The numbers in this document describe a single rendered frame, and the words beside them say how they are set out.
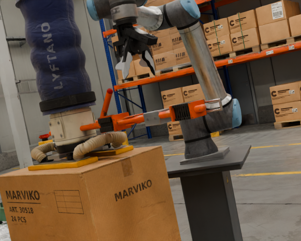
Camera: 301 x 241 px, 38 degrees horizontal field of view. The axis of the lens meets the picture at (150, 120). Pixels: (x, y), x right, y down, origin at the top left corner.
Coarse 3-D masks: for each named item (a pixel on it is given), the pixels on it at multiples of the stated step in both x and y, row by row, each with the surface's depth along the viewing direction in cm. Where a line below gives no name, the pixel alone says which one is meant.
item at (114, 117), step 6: (114, 114) 163; (120, 114) 155; (126, 114) 157; (102, 120) 155; (108, 120) 153; (114, 120) 153; (102, 126) 157; (108, 126) 155; (114, 126) 152; (120, 126) 154; (126, 126) 156; (102, 132) 158
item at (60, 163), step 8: (72, 152) 165; (48, 160) 173; (56, 160) 172; (64, 160) 165; (72, 160) 160; (80, 160) 158; (88, 160) 158; (96, 160) 160; (32, 168) 174; (40, 168) 171; (48, 168) 167; (56, 168) 163
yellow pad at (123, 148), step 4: (108, 144) 177; (108, 148) 176; (112, 148) 173; (116, 148) 171; (120, 148) 171; (124, 148) 171; (128, 148) 173; (132, 148) 174; (92, 152) 179; (96, 152) 176; (100, 152) 174; (104, 152) 172; (108, 152) 170; (112, 152) 169; (116, 152) 168; (120, 152) 169; (124, 152) 171; (92, 156) 178
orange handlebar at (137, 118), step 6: (198, 108) 129; (204, 108) 130; (132, 114) 151; (138, 114) 148; (162, 114) 138; (168, 114) 136; (96, 120) 204; (120, 120) 151; (126, 120) 149; (132, 120) 147; (138, 120) 146; (84, 126) 166; (90, 126) 163; (96, 126) 161
